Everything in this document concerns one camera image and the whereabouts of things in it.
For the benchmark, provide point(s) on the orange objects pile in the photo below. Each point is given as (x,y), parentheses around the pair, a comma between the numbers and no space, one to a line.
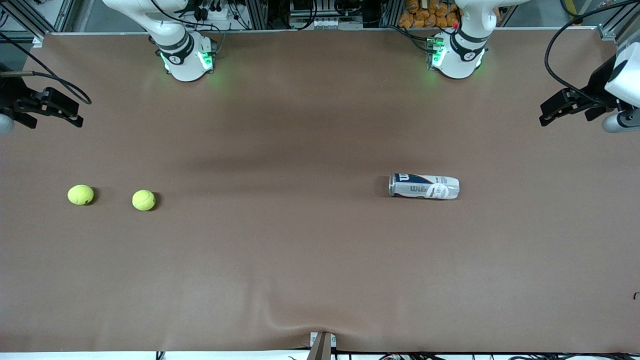
(425,17)

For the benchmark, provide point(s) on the aluminium frame profile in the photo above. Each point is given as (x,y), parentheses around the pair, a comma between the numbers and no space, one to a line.
(65,15)
(607,32)
(257,15)
(391,14)

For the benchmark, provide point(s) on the yellow tennis ball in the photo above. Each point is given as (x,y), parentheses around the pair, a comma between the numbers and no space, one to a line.
(80,194)
(143,200)

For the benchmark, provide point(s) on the grey table clamp bracket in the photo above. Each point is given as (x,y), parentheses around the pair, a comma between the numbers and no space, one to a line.
(322,347)

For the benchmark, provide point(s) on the white power strip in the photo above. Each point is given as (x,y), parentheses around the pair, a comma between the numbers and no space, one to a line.
(320,23)

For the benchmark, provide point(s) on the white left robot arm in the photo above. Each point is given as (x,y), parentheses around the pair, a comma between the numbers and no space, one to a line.
(457,60)

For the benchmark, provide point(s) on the power strip with black plugs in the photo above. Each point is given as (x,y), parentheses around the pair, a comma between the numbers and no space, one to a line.
(215,14)

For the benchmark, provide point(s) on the clear blue-white tennis ball can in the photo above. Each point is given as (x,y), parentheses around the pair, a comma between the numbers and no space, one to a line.
(425,186)

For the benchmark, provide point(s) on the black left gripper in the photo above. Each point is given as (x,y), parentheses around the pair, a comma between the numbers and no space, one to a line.
(596,88)

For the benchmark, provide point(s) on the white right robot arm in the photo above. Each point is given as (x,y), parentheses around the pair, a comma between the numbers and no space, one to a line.
(185,65)

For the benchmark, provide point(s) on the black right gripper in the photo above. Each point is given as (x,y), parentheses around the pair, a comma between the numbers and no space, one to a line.
(11,96)

